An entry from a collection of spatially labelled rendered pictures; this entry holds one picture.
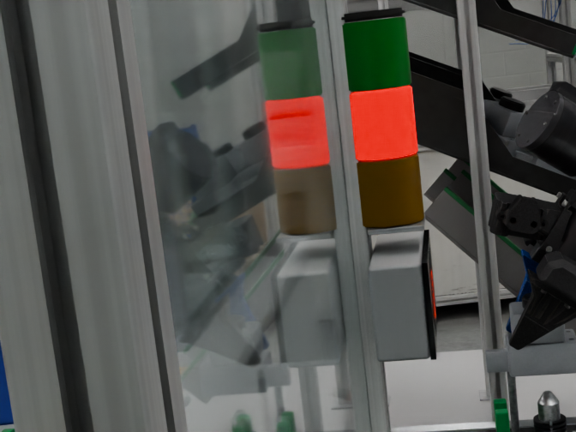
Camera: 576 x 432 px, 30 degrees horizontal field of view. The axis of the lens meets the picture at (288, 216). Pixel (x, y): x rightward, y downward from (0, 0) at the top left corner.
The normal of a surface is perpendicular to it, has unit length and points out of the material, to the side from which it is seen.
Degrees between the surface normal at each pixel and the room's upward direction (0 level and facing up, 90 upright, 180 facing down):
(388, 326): 90
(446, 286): 90
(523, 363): 90
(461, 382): 0
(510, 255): 90
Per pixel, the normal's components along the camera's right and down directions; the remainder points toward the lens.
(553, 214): 0.08, -0.15
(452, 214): -0.31, 0.19
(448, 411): -0.11, -0.98
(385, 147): -0.04, 0.17
